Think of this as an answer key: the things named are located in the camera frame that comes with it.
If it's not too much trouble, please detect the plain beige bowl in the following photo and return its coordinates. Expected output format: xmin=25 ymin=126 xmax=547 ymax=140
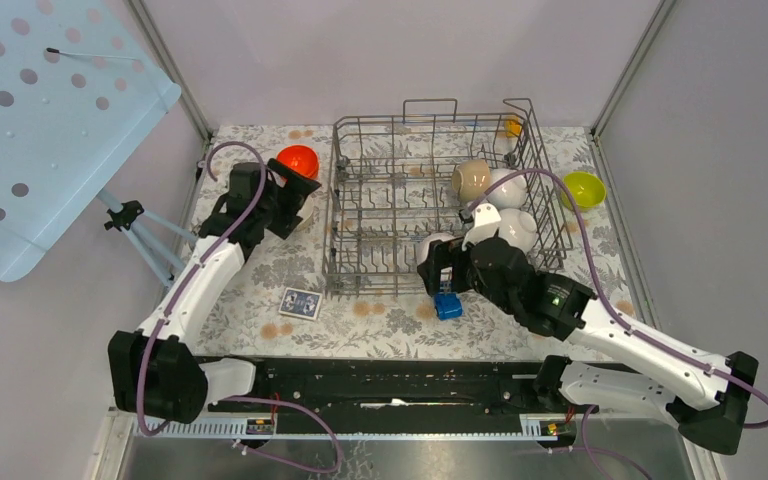
xmin=451 ymin=158 xmax=492 ymax=204

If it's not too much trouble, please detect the blue playing card box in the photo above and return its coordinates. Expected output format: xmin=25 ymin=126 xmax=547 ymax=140
xmin=278 ymin=288 xmax=322 ymax=321

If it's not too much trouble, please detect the white bowl back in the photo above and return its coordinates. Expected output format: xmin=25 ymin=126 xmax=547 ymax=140
xmin=486 ymin=175 xmax=528 ymax=210

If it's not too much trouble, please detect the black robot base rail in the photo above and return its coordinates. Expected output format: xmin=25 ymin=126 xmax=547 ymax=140
xmin=207 ymin=357 xmax=586 ymax=438

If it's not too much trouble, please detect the left aluminium frame post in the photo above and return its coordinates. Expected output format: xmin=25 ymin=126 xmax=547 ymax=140
xmin=124 ymin=0 xmax=213 ymax=145

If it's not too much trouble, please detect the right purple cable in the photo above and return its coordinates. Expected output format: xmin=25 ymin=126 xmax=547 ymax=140
xmin=463 ymin=168 xmax=768 ymax=431

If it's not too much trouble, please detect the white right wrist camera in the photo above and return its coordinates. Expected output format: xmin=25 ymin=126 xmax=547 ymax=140
xmin=461 ymin=203 xmax=501 ymax=251

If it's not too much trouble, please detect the beige bowl with leaf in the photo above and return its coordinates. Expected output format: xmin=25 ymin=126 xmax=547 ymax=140
xmin=291 ymin=195 xmax=314 ymax=233

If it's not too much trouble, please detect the yellow clip on rack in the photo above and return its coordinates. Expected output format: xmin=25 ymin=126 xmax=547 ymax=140
xmin=503 ymin=117 xmax=523 ymax=138

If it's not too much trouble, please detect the blue toy car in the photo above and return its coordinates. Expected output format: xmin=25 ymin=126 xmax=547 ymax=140
xmin=432 ymin=281 xmax=463 ymax=321

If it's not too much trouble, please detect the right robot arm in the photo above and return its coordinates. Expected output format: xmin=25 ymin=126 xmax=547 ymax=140
xmin=416 ymin=235 xmax=758 ymax=455

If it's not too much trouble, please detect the light blue tripod stand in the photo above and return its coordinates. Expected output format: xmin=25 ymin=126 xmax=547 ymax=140
xmin=96 ymin=188 xmax=197 ymax=288

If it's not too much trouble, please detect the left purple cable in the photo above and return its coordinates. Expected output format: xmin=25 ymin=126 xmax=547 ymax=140
xmin=135 ymin=140 xmax=346 ymax=476

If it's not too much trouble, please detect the aluminium frame post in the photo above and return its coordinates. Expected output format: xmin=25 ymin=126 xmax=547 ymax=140
xmin=589 ymin=0 xmax=680 ymax=139
xmin=124 ymin=0 xmax=213 ymax=145

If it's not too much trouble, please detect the purple cable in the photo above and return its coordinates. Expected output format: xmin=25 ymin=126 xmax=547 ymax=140
xmin=463 ymin=168 xmax=768 ymax=431
xmin=135 ymin=140 xmax=346 ymax=476

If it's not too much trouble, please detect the light blue perforated board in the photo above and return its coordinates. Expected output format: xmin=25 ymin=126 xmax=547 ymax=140
xmin=0 ymin=1 xmax=181 ymax=282

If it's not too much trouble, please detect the yellow bowl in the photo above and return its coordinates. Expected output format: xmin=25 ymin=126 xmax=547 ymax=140
xmin=559 ymin=171 xmax=608 ymax=212

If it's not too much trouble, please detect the floral tablecloth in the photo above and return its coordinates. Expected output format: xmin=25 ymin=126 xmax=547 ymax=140
xmin=185 ymin=125 xmax=637 ymax=362

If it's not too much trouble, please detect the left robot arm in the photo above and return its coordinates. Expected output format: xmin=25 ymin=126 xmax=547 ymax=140
xmin=107 ymin=159 xmax=321 ymax=424

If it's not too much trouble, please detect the white bowl front right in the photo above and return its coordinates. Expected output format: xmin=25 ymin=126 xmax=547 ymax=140
xmin=498 ymin=208 xmax=539 ymax=255

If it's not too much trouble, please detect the grey wire dish rack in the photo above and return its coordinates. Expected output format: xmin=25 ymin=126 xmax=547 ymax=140
xmin=322 ymin=97 xmax=571 ymax=296

